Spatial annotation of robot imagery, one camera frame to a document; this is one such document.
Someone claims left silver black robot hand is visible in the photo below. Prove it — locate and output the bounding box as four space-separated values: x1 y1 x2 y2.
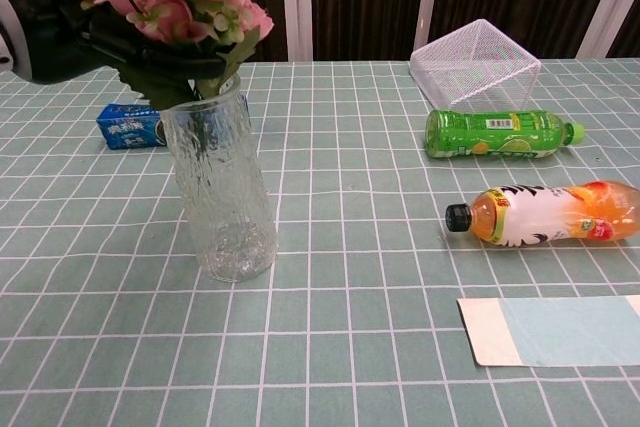
0 0 227 98

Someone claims clear textured glass vase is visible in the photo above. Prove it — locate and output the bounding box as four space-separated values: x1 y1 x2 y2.
158 74 279 283

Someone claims blue cookie box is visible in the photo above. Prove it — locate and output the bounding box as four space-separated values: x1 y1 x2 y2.
95 93 251 150

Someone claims green checked tablecloth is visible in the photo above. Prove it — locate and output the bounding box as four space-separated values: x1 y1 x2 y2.
0 57 640 427

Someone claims green lime drink bottle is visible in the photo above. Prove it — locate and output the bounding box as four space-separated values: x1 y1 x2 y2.
425 108 587 160

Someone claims orange tea drink bottle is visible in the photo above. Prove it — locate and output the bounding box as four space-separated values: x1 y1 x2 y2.
444 179 640 248

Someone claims white blue bookmark with tassel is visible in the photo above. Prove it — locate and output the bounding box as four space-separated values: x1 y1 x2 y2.
456 295 640 367

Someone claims white metal frame post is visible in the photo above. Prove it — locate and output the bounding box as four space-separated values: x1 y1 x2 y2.
578 0 640 59
398 0 442 61
279 0 314 62

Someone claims white wire mesh basket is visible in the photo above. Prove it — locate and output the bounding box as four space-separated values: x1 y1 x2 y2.
409 18 543 112

